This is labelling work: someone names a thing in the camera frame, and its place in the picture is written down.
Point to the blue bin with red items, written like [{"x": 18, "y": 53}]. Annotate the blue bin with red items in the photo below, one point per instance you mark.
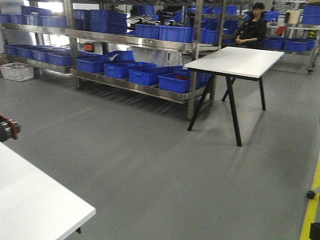
[{"x": 179, "y": 82}]

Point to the steel shelving rack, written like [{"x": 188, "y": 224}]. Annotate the steel shelving rack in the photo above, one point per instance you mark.
[{"x": 193, "y": 48}]

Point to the white table black legs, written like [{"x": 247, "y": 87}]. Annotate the white table black legs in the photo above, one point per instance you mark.
[{"x": 234, "y": 63}]

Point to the seated person in black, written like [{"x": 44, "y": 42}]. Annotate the seated person in black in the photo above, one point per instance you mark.
[{"x": 253, "y": 30}]

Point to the red conveyor end roller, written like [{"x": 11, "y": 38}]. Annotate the red conveyor end roller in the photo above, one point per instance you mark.
[{"x": 9, "y": 128}]

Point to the white mesh basket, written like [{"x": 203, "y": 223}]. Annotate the white mesh basket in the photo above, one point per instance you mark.
[{"x": 17, "y": 71}]

